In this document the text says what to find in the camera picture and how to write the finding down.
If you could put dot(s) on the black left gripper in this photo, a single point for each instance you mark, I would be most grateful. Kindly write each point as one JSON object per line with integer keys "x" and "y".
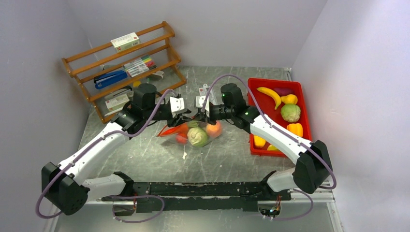
{"x": 175, "y": 117}

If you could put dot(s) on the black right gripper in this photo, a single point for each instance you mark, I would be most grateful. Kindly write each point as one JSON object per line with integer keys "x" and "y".
{"x": 210, "y": 118}

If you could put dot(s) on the orange peach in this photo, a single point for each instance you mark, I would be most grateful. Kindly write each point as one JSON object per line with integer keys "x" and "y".
{"x": 214, "y": 131}

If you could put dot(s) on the clear zip bag orange zipper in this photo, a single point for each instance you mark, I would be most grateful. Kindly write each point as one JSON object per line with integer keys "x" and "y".
{"x": 191, "y": 124}

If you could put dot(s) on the green cabbage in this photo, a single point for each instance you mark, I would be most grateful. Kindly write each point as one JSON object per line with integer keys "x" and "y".
{"x": 197, "y": 137}
{"x": 290, "y": 113}

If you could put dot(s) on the orange carrot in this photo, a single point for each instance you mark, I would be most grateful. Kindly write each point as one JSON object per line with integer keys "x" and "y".
{"x": 166, "y": 131}

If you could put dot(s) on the red apple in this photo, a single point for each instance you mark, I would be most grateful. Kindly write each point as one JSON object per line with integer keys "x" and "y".
{"x": 181, "y": 138}

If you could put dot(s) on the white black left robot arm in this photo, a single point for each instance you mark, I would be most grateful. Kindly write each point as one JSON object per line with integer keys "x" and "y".
{"x": 66, "y": 186}

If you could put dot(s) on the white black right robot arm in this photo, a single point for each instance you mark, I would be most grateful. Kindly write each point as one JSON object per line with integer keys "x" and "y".
{"x": 311, "y": 159}

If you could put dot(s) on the green white staples box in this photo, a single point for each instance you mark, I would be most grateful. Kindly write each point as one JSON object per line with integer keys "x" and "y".
{"x": 117, "y": 102}

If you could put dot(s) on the black white stapler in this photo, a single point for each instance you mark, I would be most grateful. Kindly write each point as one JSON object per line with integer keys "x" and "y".
{"x": 128, "y": 90}

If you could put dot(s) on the ruler set clear package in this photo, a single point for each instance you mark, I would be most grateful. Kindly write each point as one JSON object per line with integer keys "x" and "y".
{"x": 203, "y": 90}

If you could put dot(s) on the yellow grey eraser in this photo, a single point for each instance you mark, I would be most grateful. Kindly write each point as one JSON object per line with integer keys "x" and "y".
{"x": 136, "y": 84}

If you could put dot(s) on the yellow bell pepper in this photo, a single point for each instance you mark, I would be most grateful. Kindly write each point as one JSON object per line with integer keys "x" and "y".
{"x": 258, "y": 141}
{"x": 296, "y": 128}

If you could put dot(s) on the yellow banana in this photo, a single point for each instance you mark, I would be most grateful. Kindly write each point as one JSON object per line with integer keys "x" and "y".
{"x": 271, "y": 93}

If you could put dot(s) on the blue hole punch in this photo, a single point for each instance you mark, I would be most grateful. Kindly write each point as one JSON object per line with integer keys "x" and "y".
{"x": 109, "y": 78}

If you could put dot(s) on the purple eggplant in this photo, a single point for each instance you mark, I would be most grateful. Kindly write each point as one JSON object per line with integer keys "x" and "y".
{"x": 281, "y": 91}

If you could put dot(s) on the marker pen set pack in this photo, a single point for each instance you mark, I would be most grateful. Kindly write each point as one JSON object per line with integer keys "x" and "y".
{"x": 140, "y": 65}

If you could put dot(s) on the yellow green mango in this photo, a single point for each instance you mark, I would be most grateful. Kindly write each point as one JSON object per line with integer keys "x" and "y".
{"x": 271, "y": 148}

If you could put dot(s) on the wooden three-tier shelf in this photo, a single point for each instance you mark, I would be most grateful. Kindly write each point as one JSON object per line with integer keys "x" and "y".
{"x": 155, "y": 39}

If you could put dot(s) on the yellow squash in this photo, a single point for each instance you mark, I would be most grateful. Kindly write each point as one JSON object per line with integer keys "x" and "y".
{"x": 289, "y": 99}

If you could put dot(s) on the white box on top shelf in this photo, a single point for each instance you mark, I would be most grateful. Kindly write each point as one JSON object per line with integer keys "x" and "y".
{"x": 125, "y": 42}

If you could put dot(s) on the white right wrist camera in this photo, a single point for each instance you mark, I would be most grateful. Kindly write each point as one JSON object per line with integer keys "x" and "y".
{"x": 202, "y": 104}

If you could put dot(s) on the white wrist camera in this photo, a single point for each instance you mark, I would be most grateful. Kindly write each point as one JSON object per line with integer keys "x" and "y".
{"x": 177, "y": 106}
{"x": 202, "y": 104}

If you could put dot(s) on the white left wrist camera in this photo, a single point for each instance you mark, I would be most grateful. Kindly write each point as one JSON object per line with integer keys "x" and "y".
{"x": 177, "y": 106}

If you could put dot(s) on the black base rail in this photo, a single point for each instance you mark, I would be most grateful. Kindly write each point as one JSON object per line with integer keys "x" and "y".
{"x": 171, "y": 196}

